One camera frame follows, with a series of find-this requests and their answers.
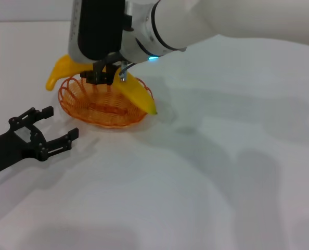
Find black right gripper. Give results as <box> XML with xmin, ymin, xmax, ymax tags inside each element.
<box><xmin>77</xmin><ymin>0</ymin><xmax>126</xmax><ymax>87</ymax></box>

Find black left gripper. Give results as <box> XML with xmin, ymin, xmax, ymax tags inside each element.
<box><xmin>0</xmin><ymin>105</ymin><xmax>80</xmax><ymax>178</ymax></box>

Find orange wire basket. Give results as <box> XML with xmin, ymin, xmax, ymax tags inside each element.
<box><xmin>57</xmin><ymin>75</ymin><xmax>155</xmax><ymax>129</ymax></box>

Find yellow banana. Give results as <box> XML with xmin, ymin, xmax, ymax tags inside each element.
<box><xmin>45</xmin><ymin>54</ymin><xmax>158</xmax><ymax>116</ymax></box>

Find metal cable connector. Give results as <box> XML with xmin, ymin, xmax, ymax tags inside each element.
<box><xmin>118</xmin><ymin>60</ymin><xmax>135</xmax><ymax>83</ymax></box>

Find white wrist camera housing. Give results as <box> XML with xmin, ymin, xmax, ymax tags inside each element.
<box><xmin>67</xmin><ymin>0</ymin><xmax>95</xmax><ymax>65</ymax></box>

